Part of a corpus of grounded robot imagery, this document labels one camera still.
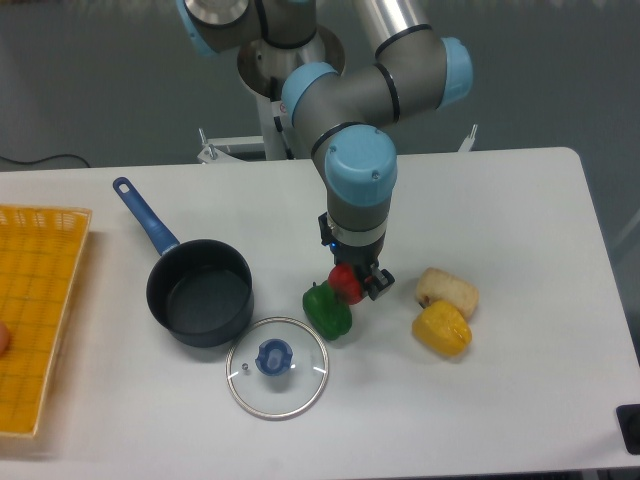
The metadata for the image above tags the red pepper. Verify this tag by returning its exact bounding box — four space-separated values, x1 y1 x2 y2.
327 263 363 305

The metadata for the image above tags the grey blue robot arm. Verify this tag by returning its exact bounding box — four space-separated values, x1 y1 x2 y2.
177 1 473 299

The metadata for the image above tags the yellow pepper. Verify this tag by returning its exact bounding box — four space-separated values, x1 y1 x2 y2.
411 300 472 357

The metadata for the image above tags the yellow woven basket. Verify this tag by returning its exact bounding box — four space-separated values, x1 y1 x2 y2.
1 204 92 438

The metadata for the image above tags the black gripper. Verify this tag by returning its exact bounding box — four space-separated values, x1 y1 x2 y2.
318 212 395 301

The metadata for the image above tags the black device at table edge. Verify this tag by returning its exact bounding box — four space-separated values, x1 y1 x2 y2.
616 404 640 455

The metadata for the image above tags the black floor cable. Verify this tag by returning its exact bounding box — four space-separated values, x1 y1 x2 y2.
0 154 91 168

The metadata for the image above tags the beige bread roll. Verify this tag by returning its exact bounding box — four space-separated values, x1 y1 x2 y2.
415 267 480 320

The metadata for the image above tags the green pepper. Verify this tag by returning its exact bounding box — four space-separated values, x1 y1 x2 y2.
302 281 353 341

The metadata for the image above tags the glass lid blue knob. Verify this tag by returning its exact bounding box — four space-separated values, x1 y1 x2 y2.
225 317 330 421

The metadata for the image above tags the dark pot blue handle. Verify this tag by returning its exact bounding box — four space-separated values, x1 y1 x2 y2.
113 177 254 348

